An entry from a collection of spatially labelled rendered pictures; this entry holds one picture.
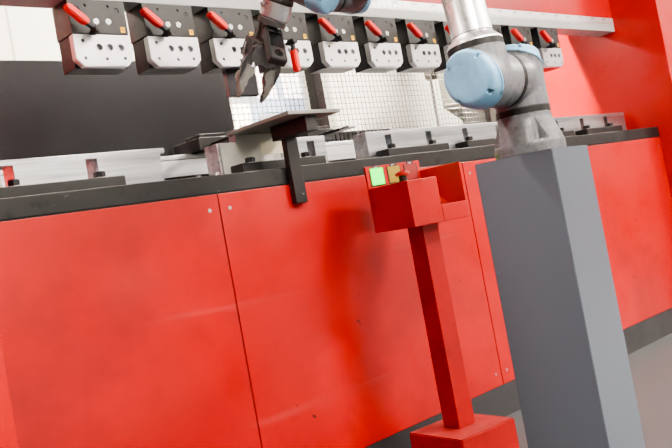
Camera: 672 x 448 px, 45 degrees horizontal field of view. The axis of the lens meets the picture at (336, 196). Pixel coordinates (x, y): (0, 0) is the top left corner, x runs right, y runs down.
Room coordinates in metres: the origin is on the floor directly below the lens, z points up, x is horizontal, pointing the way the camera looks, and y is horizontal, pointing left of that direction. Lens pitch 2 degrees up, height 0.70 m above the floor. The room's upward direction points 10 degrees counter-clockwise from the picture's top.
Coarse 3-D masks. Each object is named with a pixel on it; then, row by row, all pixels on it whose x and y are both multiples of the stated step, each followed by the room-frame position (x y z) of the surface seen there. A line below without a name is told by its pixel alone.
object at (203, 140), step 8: (200, 136) 2.39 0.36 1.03; (208, 136) 2.41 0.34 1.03; (216, 136) 2.42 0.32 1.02; (224, 136) 2.43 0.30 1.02; (184, 144) 2.42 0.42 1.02; (192, 144) 2.39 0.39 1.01; (200, 144) 2.37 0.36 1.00; (208, 144) 2.39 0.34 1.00; (184, 152) 2.43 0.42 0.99; (192, 152) 2.40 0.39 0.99; (200, 152) 2.42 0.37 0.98
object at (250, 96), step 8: (224, 72) 2.24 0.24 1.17; (232, 72) 2.25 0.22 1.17; (224, 80) 2.25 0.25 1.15; (232, 80) 2.24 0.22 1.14; (248, 80) 2.28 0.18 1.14; (256, 80) 2.30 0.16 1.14; (232, 88) 2.24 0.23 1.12; (248, 88) 2.28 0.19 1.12; (256, 88) 2.30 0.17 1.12; (232, 96) 2.24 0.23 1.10; (240, 96) 2.26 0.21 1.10; (248, 96) 2.29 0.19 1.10; (256, 96) 2.31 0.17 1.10
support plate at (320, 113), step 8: (288, 112) 2.01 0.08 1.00; (296, 112) 2.03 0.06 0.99; (304, 112) 2.05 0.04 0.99; (312, 112) 2.07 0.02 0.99; (320, 112) 2.08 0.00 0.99; (328, 112) 2.10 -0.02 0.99; (336, 112) 2.13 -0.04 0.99; (264, 120) 2.08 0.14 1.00; (272, 120) 2.06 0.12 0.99; (280, 120) 2.09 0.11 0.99; (288, 120) 2.12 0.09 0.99; (240, 128) 2.16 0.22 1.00; (248, 128) 2.13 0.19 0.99; (256, 128) 2.16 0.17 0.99; (264, 128) 2.19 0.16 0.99
